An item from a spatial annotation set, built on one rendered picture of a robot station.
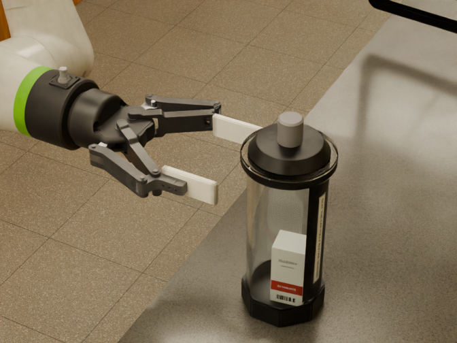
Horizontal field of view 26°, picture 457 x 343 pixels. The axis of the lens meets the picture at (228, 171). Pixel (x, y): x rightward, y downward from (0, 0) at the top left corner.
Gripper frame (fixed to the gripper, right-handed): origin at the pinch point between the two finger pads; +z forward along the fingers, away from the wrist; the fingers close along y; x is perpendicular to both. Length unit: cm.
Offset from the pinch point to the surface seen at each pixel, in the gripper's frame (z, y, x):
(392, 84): 2, 53, 18
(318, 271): 12.6, -1.1, 11.1
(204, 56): -110, 185, 112
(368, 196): 9.8, 23.4, 18.0
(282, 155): 8.6, -3.6, -6.1
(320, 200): 12.6, -1.7, -0.2
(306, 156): 10.9, -2.6, -6.1
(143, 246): -74, 87, 112
